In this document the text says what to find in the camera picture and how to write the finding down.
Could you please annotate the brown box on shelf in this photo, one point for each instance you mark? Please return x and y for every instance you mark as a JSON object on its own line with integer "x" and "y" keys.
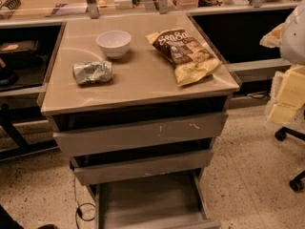
{"x": 26, "y": 46}

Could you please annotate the grey middle drawer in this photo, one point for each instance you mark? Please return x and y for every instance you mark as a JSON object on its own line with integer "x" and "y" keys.
{"x": 144, "y": 162}

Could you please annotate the grey drawer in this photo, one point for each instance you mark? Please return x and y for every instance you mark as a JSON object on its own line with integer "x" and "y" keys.
{"x": 146, "y": 126}
{"x": 172, "y": 201}
{"x": 144, "y": 162}

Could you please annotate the grey drawer cabinet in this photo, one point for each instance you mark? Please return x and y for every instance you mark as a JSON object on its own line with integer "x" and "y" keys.
{"x": 143, "y": 77}

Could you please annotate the grey bottom drawer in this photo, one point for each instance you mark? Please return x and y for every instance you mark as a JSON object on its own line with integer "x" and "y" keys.
{"x": 172, "y": 201}

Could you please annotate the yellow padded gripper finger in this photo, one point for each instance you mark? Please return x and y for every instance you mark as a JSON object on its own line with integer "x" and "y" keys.
{"x": 287, "y": 95}

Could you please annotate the dark shoe on shelf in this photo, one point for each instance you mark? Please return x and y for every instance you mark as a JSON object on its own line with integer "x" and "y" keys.
{"x": 7, "y": 76}

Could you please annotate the white bowl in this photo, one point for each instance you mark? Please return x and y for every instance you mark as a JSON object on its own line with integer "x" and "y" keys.
{"x": 114, "y": 44}

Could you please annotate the grey top drawer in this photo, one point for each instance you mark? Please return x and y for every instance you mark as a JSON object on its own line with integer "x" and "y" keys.
{"x": 146, "y": 126}

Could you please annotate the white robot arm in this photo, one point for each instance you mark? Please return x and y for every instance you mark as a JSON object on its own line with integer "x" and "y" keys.
{"x": 289, "y": 37}

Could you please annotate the black spiral object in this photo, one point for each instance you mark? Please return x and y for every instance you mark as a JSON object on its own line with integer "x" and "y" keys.
{"x": 8, "y": 8}

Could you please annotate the sea salt chips bag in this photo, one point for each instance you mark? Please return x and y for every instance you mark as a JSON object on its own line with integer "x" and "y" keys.
{"x": 191, "y": 60}

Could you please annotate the purple paper on desk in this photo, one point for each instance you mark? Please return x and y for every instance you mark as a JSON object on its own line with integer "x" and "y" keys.
{"x": 69, "y": 9}

